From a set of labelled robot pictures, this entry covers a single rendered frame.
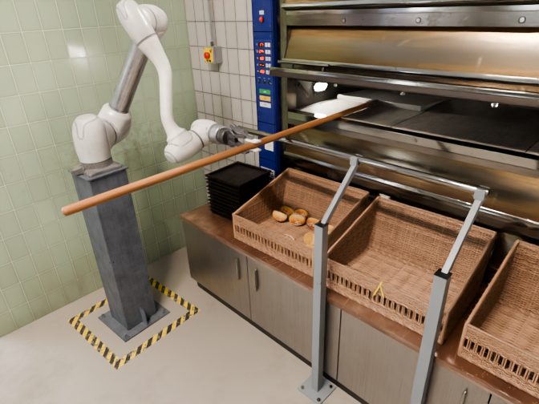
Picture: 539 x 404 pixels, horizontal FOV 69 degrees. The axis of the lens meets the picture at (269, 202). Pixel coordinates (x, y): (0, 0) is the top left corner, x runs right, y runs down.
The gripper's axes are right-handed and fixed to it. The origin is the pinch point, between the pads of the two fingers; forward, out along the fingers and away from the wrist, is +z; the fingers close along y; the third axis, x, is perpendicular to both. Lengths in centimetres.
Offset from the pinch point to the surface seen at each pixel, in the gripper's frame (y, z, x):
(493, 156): 3, 78, -58
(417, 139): 2, 46, -57
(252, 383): 119, 13, 21
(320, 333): 80, 40, 2
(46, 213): 53, -121, 59
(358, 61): -29, 14, -55
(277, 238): 49.0, 4.8, -8.0
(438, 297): 32, 87, 2
